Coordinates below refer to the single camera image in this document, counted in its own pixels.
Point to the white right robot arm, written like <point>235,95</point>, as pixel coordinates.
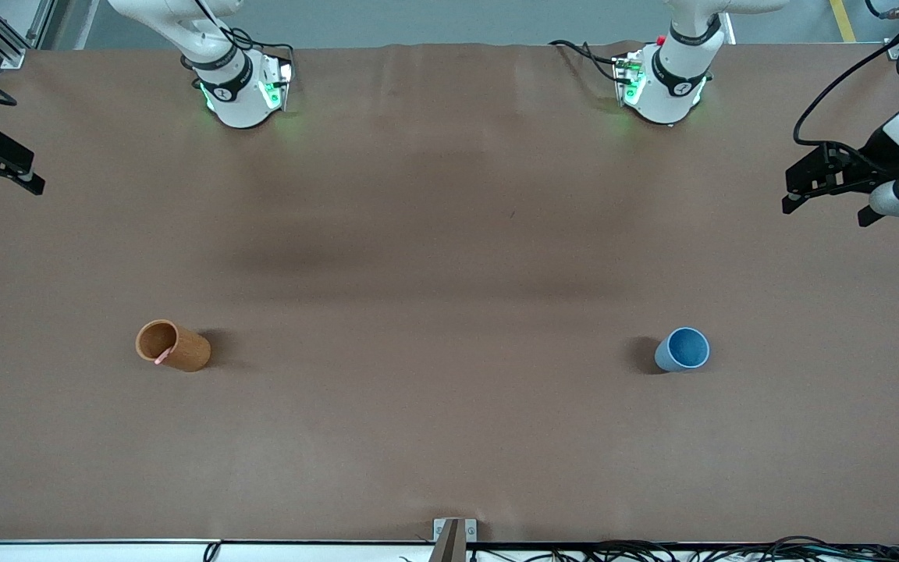
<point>235,97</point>

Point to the camera mount post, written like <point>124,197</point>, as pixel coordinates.
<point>449,546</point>

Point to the brown table cover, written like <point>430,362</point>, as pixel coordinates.
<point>449,429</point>

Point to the grey metal bracket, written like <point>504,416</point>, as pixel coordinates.
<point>470,531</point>

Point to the pink straw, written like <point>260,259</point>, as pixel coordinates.
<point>162,357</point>

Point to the white table edge rail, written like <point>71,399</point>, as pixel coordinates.
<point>67,553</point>

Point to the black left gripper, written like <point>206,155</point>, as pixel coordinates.
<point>869,160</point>

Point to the blue cup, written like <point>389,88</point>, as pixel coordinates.
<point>684,349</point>

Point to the yellow floor tape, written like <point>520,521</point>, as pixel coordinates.
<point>843,19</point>

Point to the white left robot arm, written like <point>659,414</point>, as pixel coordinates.
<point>672,86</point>

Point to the brown wooden cup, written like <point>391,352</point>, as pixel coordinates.
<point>188,355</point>

